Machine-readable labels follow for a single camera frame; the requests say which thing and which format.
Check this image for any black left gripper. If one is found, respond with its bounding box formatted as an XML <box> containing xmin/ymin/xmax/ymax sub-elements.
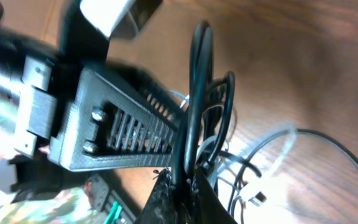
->
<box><xmin>0</xmin><ymin>27</ymin><xmax>83</xmax><ymax>193</ymax></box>

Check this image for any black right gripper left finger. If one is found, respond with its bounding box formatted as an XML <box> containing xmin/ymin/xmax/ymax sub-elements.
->
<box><xmin>134</xmin><ymin>169</ymin><xmax>178</xmax><ymax>224</ymax></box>

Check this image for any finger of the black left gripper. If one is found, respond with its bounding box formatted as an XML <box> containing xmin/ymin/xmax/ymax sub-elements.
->
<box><xmin>48</xmin><ymin>67</ymin><xmax>182</xmax><ymax>172</ymax></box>

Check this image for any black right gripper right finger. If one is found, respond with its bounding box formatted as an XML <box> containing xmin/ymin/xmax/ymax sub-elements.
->
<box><xmin>193</xmin><ymin>168</ymin><xmax>237</xmax><ymax>224</ymax></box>

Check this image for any white usb cable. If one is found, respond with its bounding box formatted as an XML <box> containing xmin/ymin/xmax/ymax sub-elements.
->
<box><xmin>168</xmin><ymin>90</ymin><xmax>298</xmax><ymax>208</ymax></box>

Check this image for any black usb cable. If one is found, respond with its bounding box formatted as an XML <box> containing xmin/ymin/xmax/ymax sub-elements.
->
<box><xmin>169</xmin><ymin>20</ymin><xmax>358</xmax><ymax>218</ymax></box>

